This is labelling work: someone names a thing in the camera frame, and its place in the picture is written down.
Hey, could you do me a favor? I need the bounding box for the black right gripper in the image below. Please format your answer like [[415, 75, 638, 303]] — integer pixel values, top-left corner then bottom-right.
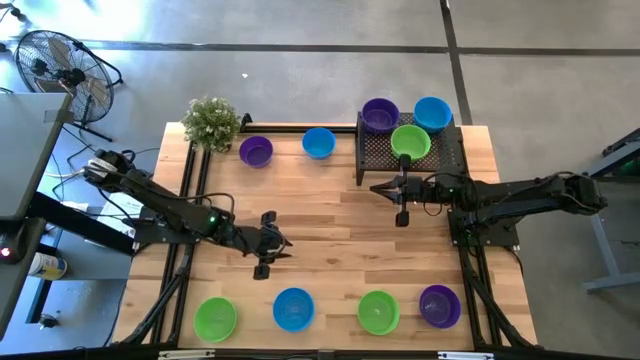
[[370, 154, 444, 227]]

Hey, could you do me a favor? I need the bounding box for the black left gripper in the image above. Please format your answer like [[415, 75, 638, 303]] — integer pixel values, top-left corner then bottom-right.
[[234, 210, 294, 280]]

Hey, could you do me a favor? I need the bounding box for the green plastic mini bowl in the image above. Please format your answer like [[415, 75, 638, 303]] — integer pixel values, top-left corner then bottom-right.
[[356, 290, 401, 337], [193, 296, 239, 344], [390, 123, 433, 162]]

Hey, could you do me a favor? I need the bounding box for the blue plastic mini bowl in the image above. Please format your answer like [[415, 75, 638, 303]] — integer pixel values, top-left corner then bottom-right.
[[301, 126, 337, 161], [412, 95, 454, 135], [272, 287, 316, 334]]

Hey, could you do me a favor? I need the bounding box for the purple plastic mini bowl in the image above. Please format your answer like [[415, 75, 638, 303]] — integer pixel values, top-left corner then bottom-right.
[[238, 135, 275, 169], [360, 97, 401, 135], [418, 284, 462, 330]]

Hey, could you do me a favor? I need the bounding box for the black perforated metal rack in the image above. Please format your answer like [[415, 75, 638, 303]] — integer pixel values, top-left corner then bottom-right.
[[354, 110, 466, 187]]

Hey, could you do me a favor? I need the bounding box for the white label strip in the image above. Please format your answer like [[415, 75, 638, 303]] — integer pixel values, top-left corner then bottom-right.
[[438, 351, 495, 360], [158, 349, 216, 360]]

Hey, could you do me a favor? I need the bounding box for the small artificial green plant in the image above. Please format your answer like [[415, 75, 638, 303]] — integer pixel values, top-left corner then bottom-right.
[[180, 95, 243, 154]]

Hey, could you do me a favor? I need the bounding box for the white paper sheet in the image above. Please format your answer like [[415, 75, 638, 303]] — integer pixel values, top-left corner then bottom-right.
[[97, 190, 144, 236]]

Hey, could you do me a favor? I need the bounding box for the black desk support bar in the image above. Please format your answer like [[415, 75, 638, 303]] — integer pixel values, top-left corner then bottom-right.
[[27, 192, 139, 256]]

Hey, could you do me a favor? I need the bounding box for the grey metal table stand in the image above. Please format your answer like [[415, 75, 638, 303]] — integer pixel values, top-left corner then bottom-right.
[[582, 127, 640, 294]]

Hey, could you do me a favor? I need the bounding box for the white and yellow can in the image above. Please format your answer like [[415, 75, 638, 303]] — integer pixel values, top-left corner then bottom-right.
[[28, 252, 69, 281]]

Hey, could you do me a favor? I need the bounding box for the light grey desk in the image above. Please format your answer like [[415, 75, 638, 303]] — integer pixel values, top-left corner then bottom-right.
[[0, 92, 74, 221]]

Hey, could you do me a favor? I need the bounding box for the black floor fan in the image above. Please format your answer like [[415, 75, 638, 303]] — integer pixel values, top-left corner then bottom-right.
[[13, 28, 125, 144]]

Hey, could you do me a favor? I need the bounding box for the black aluminium table frame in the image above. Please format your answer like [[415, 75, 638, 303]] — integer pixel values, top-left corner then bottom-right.
[[112, 112, 539, 360]]

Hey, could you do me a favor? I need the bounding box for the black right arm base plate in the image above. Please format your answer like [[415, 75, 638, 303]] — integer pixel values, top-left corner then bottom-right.
[[447, 207, 521, 250]]

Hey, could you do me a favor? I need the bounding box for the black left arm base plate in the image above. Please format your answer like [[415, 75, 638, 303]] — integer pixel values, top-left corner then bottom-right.
[[133, 202, 206, 246]]

